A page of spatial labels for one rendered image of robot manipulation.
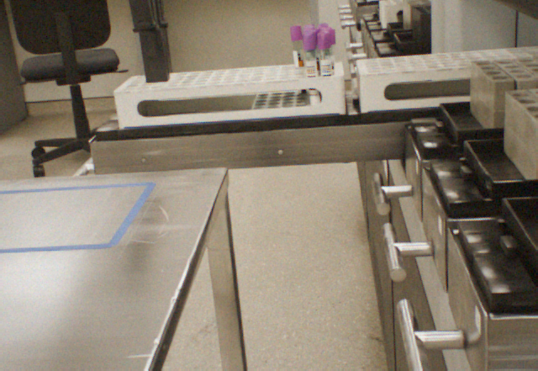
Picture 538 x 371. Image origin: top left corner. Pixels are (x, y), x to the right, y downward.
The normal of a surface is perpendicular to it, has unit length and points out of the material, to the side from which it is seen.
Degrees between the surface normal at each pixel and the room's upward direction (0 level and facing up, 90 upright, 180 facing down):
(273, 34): 90
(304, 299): 0
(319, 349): 0
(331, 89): 90
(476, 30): 90
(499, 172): 0
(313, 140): 90
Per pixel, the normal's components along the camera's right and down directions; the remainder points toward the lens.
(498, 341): -0.07, 0.32
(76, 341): -0.09, -0.94
